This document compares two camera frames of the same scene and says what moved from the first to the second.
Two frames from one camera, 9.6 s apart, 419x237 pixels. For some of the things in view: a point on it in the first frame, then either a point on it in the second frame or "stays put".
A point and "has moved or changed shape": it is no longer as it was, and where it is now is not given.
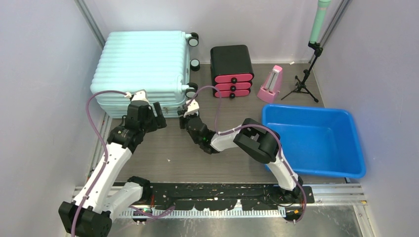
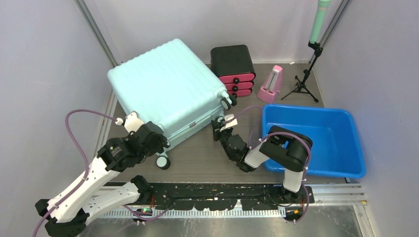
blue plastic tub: (317, 140) stays put
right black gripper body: (189, 117) to (226, 134)
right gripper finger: (182, 111) to (217, 125)
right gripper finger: (183, 122) to (217, 135)
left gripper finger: (161, 122) to (162, 142)
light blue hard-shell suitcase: (156, 61) has moved or changed shape
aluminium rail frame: (337, 194) stays put
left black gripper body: (151, 123) to (151, 150)
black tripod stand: (300, 85) stays put
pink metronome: (270, 89) stays put
